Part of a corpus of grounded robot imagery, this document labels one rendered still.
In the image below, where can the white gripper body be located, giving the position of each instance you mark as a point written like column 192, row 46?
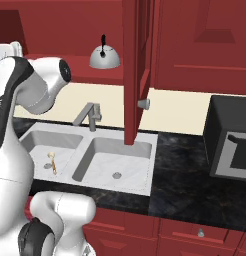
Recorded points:
column 8, row 50

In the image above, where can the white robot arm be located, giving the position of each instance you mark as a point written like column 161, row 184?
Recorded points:
column 11, row 186

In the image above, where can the red open cabinet door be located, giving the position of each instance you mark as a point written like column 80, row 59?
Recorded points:
column 132, row 66

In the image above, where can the grey cabinet door knob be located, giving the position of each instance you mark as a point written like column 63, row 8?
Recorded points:
column 144, row 104

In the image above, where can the grey double sink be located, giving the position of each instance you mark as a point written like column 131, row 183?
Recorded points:
column 105, row 160

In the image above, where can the red closed cabinet door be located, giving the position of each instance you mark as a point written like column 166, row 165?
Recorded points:
column 201, row 46

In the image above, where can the red base cabinet door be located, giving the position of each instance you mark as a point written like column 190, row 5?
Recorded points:
column 121, row 246

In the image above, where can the grey tap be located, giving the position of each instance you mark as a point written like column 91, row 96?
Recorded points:
column 92, row 115

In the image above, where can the small wooden spoon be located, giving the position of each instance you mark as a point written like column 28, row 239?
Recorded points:
column 53, row 163

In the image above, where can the red plain drawer front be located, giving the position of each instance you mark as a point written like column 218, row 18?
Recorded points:
column 128, row 221

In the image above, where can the black microwave oven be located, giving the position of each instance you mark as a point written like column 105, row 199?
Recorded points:
column 228, row 133

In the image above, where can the red drawer front with knob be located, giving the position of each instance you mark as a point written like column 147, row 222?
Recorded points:
column 181, row 233

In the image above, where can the grey drawer knob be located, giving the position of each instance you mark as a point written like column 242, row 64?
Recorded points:
column 201, row 233

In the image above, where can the red wall cabinet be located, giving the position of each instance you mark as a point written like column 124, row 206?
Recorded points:
column 75, row 23

